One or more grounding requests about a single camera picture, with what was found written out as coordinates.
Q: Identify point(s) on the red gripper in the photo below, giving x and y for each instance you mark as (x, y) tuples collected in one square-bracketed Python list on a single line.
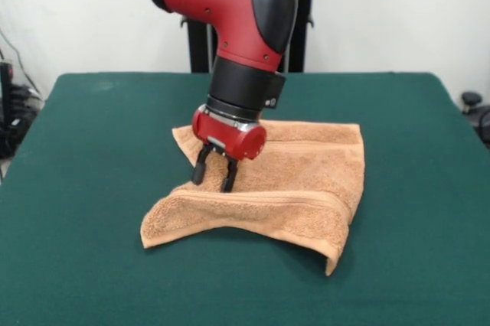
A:
[(229, 136)]

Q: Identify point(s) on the tan terry cloth towel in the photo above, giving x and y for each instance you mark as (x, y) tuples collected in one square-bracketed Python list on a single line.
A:
[(298, 188)]

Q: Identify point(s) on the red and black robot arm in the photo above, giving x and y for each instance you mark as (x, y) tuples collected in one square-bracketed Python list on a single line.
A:
[(229, 16)]

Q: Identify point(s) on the dark green table cloth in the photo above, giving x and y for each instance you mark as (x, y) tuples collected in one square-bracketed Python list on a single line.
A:
[(115, 196)]

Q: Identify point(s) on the black plug bundle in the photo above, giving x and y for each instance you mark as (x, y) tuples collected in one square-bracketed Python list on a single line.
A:
[(25, 98)]

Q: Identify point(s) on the black upright device, red light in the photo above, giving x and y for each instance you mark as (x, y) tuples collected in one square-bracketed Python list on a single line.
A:
[(6, 111)]

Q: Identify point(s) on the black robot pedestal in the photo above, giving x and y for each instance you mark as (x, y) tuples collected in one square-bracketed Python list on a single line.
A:
[(306, 16)]

